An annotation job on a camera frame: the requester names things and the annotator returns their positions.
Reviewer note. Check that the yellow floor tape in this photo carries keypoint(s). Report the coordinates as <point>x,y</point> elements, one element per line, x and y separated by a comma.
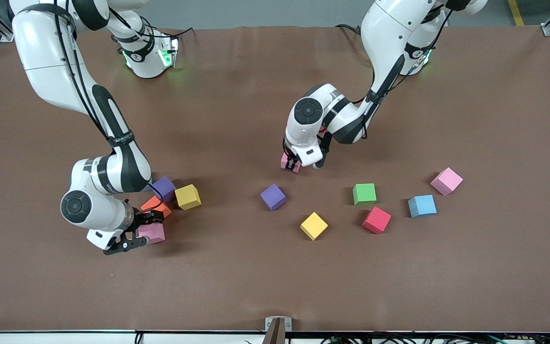
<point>516,13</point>

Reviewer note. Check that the orange foam cube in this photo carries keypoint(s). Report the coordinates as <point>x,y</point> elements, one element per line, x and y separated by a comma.
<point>152,204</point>

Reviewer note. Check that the blue foam cube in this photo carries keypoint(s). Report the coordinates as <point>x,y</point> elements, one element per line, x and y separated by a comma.
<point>421,204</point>

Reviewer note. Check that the white table edge rail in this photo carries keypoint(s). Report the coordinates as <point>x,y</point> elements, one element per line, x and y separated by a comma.
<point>41,338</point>

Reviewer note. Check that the green foam cube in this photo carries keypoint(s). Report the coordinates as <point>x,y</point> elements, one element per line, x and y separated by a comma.
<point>364,192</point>

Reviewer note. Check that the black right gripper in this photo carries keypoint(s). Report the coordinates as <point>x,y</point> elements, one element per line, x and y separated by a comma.
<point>145,218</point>

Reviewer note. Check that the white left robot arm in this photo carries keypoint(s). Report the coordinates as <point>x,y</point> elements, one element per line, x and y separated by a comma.
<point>389,33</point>

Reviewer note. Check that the purple foam cube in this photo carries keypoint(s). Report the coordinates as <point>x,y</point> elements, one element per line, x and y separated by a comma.
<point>272,195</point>
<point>165,187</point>

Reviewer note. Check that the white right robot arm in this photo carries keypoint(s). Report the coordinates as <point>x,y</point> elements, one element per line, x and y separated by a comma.
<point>46,57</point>

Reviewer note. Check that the yellow foam cube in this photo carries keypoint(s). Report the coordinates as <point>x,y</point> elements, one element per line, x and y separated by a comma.
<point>187,195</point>
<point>313,223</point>

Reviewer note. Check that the brown table mat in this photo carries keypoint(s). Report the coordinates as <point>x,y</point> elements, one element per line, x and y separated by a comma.
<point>275,277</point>

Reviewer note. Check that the pink foam cube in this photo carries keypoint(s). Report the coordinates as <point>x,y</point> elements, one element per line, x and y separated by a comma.
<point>153,233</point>
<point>284,162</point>
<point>446,179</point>

